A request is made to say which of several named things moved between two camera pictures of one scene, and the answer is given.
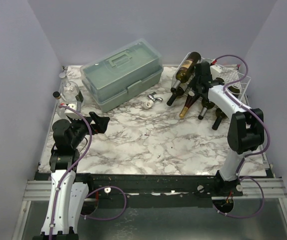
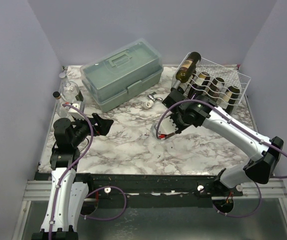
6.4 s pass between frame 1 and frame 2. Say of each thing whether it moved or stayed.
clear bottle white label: stayed
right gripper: moved
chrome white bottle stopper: stayed
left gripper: stayed
